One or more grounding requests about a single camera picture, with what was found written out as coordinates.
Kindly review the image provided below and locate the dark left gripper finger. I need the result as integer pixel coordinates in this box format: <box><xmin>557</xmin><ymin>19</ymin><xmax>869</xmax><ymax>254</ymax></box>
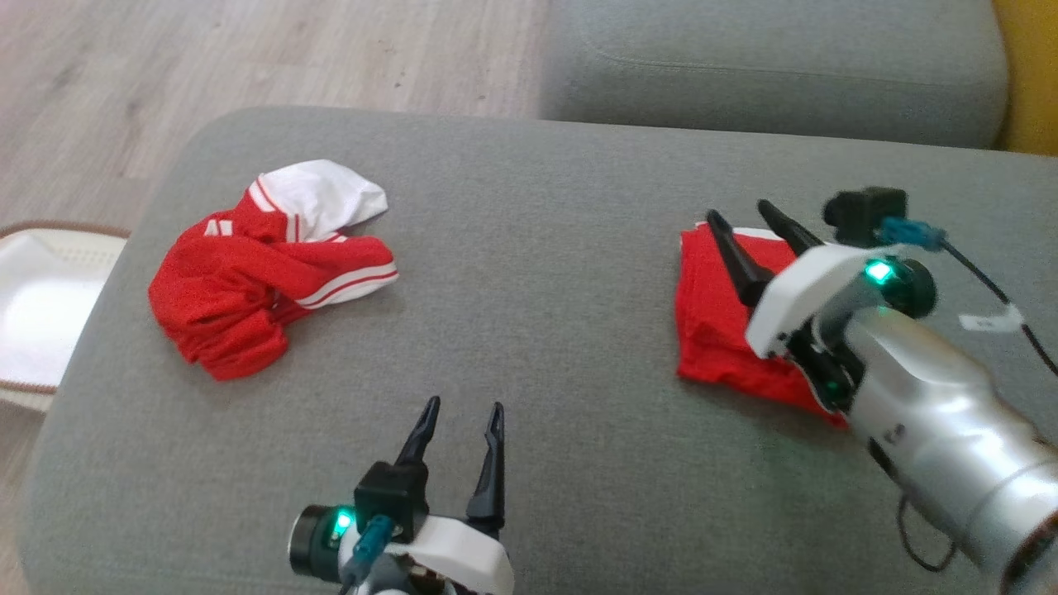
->
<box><xmin>466</xmin><ymin>402</ymin><xmax>506</xmax><ymax>540</ymax></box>
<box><xmin>394</xmin><ymin>396</ymin><xmax>441</xmax><ymax>467</ymax></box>

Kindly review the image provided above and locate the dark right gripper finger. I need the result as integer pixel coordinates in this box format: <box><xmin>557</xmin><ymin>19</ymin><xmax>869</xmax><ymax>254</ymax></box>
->
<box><xmin>756</xmin><ymin>199</ymin><xmax>825</xmax><ymax>258</ymax></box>
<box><xmin>705</xmin><ymin>209</ymin><xmax>775</xmax><ymax>307</ymax></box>

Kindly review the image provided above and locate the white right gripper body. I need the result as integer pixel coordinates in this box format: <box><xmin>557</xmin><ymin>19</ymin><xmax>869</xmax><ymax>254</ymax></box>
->
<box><xmin>743</xmin><ymin>243</ymin><xmax>940</xmax><ymax>415</ymax></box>

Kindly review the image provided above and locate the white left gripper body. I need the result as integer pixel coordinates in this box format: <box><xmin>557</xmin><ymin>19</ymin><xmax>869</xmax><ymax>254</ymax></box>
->
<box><xmin>288</xmin><ymin>504</ymin><xmax>516</xmax><ymax>595</ymax></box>

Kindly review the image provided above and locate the red basketball shorts small print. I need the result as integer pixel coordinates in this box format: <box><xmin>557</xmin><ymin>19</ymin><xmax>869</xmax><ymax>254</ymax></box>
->
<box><xmin>674</xmin><ymin>223</ymin><xmax>852</xmax><ymax>429</ymax></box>

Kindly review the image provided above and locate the red jersey white striped trim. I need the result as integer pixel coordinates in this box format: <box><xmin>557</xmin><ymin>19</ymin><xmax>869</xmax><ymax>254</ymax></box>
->
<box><xmin>147</xmin><ymin>159</ymin><xmax>400</xmax><ymax>383</ymax></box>

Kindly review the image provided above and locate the grey sofa seat cushion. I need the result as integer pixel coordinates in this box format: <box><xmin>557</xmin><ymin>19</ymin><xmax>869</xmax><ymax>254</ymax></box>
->
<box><xmin>539</xmin><ymin>0</ymin><xmax>1011</xmax><ymax>151</ymax></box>

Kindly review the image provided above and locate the large grey sofa seat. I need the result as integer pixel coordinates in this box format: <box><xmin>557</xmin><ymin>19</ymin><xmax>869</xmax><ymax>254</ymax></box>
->
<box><xmin>17</xmin><ymin>106</ymin><xmax>1058</xmax><ymax>595</ymax></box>

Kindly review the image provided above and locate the yellow sofa backrest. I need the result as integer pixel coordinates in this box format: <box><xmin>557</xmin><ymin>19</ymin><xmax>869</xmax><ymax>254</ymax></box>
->
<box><xmin>990</xmin><ymin>0</ymin><xmax>1058</xmax><ymax>158</ymax></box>

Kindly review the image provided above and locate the white laundry basket brown rim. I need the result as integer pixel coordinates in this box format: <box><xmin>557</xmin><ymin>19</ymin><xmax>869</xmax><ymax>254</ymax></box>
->
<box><xmin>0</xmin><ymin>221</ymin><xmax>131</xmax><ymax>414</ymax></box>

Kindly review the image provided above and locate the black cable teal connector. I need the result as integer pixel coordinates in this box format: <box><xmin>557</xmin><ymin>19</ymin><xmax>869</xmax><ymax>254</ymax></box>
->
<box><xmin>339</xmin><ymin>514</ymin><xmax>396</xmax><ymax>595</ymax></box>
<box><xmin>879</xmin><ymin>217</ymin><xmax>1058</xmax><ymax>379</ymax></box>

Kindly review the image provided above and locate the white cable label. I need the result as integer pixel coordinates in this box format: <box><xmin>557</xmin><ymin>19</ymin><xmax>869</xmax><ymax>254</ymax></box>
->
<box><xmin>959</xmin><ymin>305</ymin><xmax>1026</xmax><ymax>334</ymax></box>

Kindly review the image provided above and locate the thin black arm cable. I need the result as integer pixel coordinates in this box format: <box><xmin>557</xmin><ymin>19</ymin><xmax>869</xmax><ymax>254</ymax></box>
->
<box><xmin>897</xmin><ymin>494</ymin><xmax>960</xmax><ymax>573</ymax></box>

